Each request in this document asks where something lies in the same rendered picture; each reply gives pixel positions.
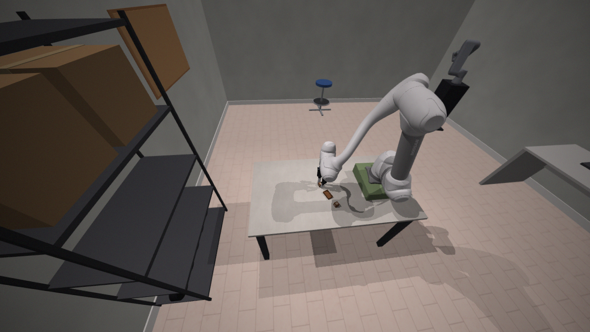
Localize brown rectangular tray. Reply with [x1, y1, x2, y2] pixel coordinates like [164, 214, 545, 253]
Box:
[323, 190, 333, 200]

